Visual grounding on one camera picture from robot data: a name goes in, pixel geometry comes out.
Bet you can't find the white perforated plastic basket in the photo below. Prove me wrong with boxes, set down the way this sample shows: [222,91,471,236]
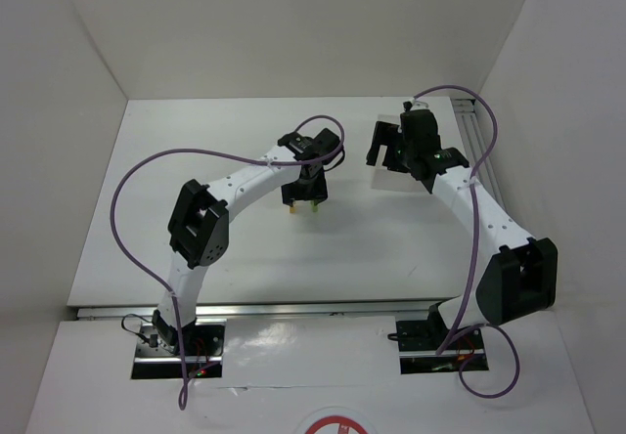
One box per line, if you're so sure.
[370,114,425,195]

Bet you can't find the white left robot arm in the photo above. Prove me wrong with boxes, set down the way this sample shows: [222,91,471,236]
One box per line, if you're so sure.
[152,128,342,351]

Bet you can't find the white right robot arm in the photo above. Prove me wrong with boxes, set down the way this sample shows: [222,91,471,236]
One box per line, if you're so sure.
[366,108,558,349]

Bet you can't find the round red white sticker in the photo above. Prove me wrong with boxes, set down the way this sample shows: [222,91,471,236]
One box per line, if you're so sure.
[294,406,378,434]

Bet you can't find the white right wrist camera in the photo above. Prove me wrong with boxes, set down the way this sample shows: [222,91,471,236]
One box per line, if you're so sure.
[402,99,429,112]

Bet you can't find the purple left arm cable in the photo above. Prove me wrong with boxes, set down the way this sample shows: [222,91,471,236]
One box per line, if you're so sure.
[110,114,346,410]

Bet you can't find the aluminium front rail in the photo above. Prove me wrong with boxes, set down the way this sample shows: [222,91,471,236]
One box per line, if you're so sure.
[77,299,436,320]

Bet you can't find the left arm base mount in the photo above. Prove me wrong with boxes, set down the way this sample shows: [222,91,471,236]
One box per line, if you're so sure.
[120,314,226,380]

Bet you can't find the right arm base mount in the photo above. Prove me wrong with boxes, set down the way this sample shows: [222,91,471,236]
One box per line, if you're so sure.
[387,320,489,374]

